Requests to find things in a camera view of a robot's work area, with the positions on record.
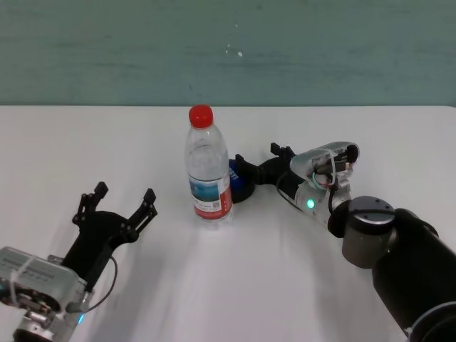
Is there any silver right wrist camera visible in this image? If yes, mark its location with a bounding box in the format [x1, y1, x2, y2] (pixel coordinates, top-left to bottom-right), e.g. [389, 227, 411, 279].
[290, 141, 361, 190]

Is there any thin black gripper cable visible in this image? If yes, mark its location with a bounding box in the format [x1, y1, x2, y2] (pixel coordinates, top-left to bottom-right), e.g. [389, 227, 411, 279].
[276, 170, 307, 213]
[66, 256, 119, 314]

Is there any thin black left gripper cable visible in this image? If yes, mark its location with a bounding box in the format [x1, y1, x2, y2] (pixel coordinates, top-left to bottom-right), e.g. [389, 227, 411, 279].
[66, 256, 119, 314]

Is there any clear water bottle red cap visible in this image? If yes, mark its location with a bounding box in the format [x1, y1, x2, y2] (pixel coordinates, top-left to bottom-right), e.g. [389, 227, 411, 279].
[184, 104, 234, 231]

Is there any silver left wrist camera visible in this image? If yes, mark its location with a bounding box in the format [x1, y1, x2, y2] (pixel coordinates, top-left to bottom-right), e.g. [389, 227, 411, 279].
[0, 246, 89, 321]

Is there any thin black right gripper cable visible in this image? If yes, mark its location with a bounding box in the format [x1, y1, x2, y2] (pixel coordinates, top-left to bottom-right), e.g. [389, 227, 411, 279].
[276, 170, 307, 213]

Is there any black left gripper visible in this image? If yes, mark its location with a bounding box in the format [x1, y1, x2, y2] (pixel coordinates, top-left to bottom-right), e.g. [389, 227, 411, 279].
[61, 181, 159, 290]

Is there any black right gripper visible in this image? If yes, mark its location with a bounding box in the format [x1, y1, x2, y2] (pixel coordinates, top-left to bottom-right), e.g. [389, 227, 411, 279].
[234, 142, 304, 201]

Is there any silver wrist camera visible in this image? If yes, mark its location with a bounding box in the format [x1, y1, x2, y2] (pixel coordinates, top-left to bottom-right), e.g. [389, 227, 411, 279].
[290, 141, 361, 190]
[0, 246, 89, 321]

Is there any blue push button black base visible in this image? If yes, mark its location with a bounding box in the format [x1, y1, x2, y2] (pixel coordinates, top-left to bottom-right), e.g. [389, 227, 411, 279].
[227, 158, 256, 204]

